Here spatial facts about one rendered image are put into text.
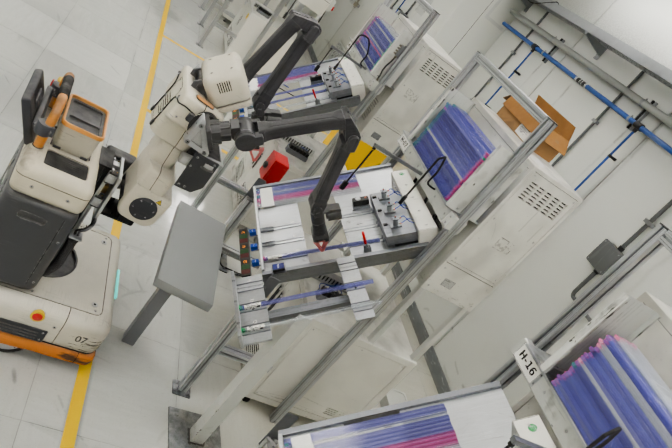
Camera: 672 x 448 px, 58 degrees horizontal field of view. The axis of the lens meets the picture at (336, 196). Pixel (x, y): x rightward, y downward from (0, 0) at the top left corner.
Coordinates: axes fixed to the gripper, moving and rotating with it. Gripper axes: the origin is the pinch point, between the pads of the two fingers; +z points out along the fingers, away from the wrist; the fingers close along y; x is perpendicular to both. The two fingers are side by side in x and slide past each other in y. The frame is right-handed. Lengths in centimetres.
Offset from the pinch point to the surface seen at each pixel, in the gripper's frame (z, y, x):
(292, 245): 1.0, 7.2, 12.2
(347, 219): 0.9, 19.3, -14.5
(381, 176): 1, 51, -38
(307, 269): 1.4, -10.2, 7.7
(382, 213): -5.0, 11.0, -29.3
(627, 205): 58, 64, -187
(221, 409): 42, -39, 52
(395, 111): 8, 135, -65
